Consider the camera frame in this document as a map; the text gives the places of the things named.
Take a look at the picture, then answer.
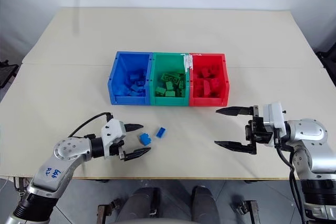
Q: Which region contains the blue plastic bin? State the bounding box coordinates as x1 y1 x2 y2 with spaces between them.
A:
107 51 154 106

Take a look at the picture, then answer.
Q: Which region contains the green plastic bin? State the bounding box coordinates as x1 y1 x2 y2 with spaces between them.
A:
149 52 191 106

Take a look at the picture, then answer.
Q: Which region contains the black equipment stand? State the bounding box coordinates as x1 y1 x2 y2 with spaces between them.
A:
316 50 336 84
0 60 19 89

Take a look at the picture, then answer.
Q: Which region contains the dark rounded shape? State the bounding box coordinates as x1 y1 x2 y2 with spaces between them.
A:
191 185 222 224
122 187 162 224

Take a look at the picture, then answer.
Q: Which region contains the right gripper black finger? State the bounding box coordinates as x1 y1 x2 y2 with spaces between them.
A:
214 141 256 155
215 105 254 116

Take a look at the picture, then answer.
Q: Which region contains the rusty metal frame bracket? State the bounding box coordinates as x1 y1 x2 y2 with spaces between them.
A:
230 199 261 224
96 199 119 224

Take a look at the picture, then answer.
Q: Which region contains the flat blue building block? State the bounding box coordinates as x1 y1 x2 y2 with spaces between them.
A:
155 127 168 139

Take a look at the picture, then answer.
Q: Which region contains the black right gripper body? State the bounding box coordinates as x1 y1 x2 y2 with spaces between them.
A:
245 105 275 155

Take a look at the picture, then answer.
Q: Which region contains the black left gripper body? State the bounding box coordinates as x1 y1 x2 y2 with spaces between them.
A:
108 122 129 161

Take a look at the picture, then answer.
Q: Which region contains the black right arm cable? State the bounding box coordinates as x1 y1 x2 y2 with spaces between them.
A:
275 146 308 224

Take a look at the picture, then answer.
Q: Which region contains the long green building block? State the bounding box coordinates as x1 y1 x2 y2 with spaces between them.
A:
160 72 181 83

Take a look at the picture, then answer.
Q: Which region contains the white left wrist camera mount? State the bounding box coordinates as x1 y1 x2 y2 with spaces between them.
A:
100 119 127 159

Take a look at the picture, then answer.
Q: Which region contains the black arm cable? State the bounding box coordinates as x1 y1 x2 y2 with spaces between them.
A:
70 112 114 138
275 146 308 224

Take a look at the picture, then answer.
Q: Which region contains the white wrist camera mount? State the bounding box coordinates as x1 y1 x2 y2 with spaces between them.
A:
262 101 288 147
100 119 127 159

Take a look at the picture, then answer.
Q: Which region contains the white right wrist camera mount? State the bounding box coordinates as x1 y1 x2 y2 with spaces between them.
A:
262 101 288 147

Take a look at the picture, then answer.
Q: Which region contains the small blue building block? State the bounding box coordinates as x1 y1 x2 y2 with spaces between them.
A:
139 132 153 146

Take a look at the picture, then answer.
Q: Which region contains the red plastic bin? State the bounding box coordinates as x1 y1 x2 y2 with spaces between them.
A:
188 52 230 107

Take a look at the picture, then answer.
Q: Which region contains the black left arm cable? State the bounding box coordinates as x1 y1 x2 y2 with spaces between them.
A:
70 112 114 138

